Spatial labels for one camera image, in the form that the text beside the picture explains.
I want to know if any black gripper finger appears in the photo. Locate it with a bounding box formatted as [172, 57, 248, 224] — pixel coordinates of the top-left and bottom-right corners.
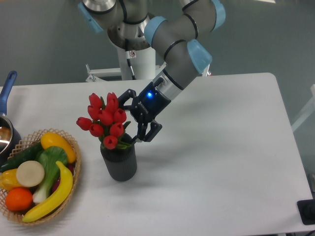
[129, 119, 163, 146]
[118, 89, 136, 111]

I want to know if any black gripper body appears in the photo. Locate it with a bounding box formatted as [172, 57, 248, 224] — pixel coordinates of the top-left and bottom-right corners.
[130, 82, 171, 123]

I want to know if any red tulip bouquet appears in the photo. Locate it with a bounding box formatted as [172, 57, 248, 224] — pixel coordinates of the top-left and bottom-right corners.
[76, 92, 131, 150]

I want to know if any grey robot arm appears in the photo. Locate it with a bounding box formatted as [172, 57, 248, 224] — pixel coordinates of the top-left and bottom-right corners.
[78, 0, 226, 143]

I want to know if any dark grey ribbed vase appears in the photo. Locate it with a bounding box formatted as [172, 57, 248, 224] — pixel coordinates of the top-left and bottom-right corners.
[100, 145, 137, 182]

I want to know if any red fruit in basket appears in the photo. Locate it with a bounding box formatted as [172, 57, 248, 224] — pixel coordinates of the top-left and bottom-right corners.
[51, 164, 75, 194]

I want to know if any yellow banana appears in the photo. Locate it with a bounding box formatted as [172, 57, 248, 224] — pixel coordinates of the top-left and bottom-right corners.
[22, 161, 73, 223]

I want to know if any green bok choy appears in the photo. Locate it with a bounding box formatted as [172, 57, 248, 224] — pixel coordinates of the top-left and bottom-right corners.
[33, 146, 68, 205]

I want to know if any green cucumber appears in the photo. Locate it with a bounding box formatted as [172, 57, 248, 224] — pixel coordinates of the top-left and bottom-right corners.
[0, 143, 43, 173]

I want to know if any beige round disc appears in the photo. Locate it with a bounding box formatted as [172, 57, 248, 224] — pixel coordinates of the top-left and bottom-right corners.
[16, 161, 45, 187]

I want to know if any orange fruit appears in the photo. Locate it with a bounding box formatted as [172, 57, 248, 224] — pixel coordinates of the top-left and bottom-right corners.
[5, 187, 33, 211]

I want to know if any yellow bell pepper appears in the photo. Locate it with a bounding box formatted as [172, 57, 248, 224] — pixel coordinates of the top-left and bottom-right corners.
[0, 169, 22, 191]

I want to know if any woven wicker basket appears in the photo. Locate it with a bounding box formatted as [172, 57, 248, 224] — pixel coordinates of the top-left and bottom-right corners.
[0, 128, 81, 226]

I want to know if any black device at edge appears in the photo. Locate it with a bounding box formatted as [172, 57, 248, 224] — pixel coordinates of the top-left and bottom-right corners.
[297, 199, 315, 225]

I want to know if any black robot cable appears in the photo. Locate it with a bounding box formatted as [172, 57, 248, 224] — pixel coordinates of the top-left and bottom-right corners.
[124, 38, 137, 81]

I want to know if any blue handled saucepan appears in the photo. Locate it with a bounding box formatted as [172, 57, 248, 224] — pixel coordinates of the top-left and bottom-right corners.
[0, 71, 21, 165]

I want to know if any white frame at right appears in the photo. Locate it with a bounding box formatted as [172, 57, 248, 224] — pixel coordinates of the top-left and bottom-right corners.
[291, 84, 315, 132]

